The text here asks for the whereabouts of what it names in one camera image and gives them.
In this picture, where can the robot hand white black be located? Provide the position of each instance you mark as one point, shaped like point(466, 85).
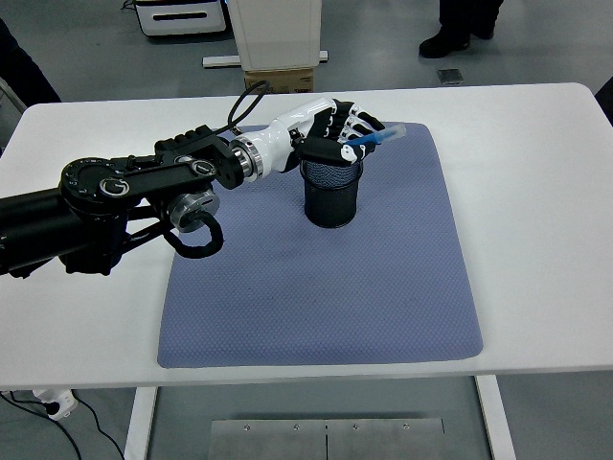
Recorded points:
point(282, 139)

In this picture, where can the blue marker with clear cap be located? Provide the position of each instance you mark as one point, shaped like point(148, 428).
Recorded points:
point(390, 132)

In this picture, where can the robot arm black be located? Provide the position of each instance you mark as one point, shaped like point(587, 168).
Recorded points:
point(96, 187)

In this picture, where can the black mesh pen holder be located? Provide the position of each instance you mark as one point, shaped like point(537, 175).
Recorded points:
point(330, 201)

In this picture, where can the cardboard box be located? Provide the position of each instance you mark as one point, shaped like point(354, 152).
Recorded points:
point(287, 79)

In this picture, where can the white base bar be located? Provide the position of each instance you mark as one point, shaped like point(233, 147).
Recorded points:
point(220, 61)

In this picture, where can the blue-grey textured mat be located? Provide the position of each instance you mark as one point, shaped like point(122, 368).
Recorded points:
point(311, 297)

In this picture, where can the grey metal floor plate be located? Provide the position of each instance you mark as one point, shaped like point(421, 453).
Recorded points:
point(450, 77)

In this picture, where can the person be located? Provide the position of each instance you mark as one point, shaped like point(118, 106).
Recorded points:
point(450, 38)
point(21, 72)

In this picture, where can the white table leg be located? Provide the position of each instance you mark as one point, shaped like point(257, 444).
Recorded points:
point(141, 421)
point(495, 417)

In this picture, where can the dark chair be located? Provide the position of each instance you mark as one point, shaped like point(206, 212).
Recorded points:
point(606, 103)

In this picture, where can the white power strip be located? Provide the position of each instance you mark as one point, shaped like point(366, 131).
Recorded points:
point(55, 403)

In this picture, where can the grey metal frame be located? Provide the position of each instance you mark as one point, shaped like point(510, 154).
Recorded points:
point(12, 96)

